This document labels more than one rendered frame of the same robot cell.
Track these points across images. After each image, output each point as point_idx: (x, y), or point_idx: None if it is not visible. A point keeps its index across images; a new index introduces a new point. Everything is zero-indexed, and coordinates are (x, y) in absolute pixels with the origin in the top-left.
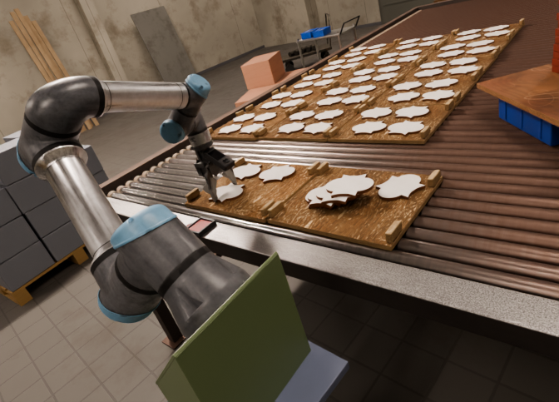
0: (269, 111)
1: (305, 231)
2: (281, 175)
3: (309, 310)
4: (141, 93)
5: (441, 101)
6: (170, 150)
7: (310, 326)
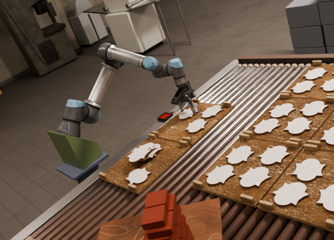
0: None
1: None
2: (190, 128)
3: None
4: (121, 58)
5: (270, 197)
6: (290, 59)
7: None
